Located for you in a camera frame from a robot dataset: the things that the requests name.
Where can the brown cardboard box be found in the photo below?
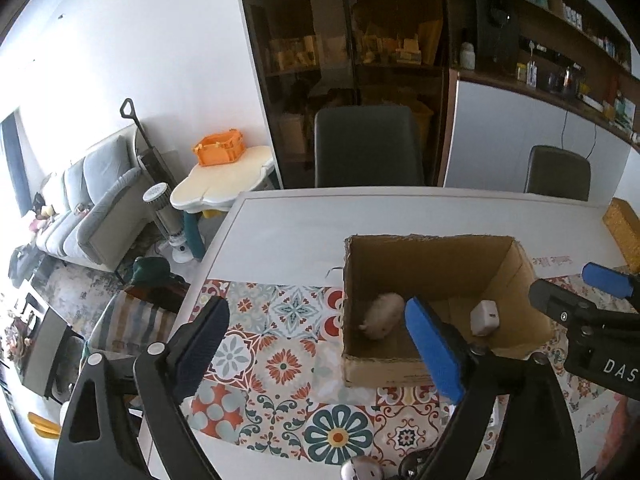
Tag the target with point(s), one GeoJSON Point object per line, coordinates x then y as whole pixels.
{"type": "Point", "coordinates": [380, 367]}

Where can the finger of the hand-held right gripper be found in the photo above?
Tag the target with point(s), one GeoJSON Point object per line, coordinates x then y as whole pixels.
{"type": "Point", "coordinates": [552, 297]}
{"type": "Point", "coordinates": [607, 280]}

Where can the white tower fan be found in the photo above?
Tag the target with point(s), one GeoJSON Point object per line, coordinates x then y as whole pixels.
{"type": "Point", "coordinates": [167, 220]}

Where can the dark glass display cabinet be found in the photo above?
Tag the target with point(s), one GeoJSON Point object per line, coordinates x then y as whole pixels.
{"type": "Point", "coordinates": [300, 60]}

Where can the floral patterned table mat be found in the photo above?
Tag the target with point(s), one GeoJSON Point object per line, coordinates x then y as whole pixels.
{"type": "Point", "coordinates": [280, 360]}

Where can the white sideboard cabinet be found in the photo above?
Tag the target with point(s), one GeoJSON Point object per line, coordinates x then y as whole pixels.
{"type": "Point", "coordinates": [500, 135]}

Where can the cream flower-shaped small table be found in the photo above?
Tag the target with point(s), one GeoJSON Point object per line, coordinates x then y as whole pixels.
{"type": "Point", "coordinates": [220, 182]}

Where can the white charger plug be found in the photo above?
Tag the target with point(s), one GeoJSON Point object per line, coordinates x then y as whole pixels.
{"type": "Point", "coordinates": [484, 317]}

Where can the yellow woven basket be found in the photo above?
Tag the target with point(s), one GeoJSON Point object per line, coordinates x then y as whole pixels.
{"type": "Point", "coordinates": [622, 225]}

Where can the green hat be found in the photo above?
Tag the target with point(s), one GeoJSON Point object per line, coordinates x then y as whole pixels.
{"type": "Point", "coordinates": [150, 270]}

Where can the black upright vacuum cleaner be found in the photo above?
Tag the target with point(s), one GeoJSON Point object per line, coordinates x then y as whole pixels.
{"type": "Point", "coordinates": [147, 160]}

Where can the black appliance on shelf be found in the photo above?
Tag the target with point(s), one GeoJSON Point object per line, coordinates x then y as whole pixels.
{"type": "Point", "coordinates": [495, 30]}

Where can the person's right forearm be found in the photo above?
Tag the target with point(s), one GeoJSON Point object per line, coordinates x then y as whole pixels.
{"type": "Point", "coordinates": [625, 425]}

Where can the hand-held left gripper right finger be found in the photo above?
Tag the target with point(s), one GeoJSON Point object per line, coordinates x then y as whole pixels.
{"type": "Point", "coordinates": [432, 350]}

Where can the orange plastic crate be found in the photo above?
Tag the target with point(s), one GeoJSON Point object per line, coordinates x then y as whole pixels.
{"type": "Point", "coordinates": [217, 150]}

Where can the dark grey dining chair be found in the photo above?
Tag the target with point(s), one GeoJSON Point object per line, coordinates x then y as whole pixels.
{"type": "Point", "coordinates": [367, 147]}
{"type": "Point", "coordinates": [557, 172]}

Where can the brown wall shelf unit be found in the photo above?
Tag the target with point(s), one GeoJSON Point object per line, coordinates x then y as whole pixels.
{"type": "Point", "coordinates": [550, 25]}

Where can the grey sofa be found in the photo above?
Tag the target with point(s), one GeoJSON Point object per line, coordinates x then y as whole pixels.
{"type": "Point", "coordinates": [95, 195]}

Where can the white bottle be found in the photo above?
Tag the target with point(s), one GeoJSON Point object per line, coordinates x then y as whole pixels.
{"type": "Point", "coordinates": [467, 56]}

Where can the striped cushioned chair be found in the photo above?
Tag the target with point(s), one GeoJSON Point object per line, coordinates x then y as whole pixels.
{"type": "Point", "coordinates": [135, 315]}

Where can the patterned floor rug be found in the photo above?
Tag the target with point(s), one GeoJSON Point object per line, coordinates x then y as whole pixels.
{"type": "Point", "coordinates": [80, 285]}

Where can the cream plush hamster toy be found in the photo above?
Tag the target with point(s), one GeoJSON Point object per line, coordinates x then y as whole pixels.
{"type": "Point", "coordinates": [382, 315]}

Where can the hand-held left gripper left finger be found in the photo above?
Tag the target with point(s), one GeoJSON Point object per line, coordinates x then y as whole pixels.
{"type": "Point", "coordinates": [200, 350]}

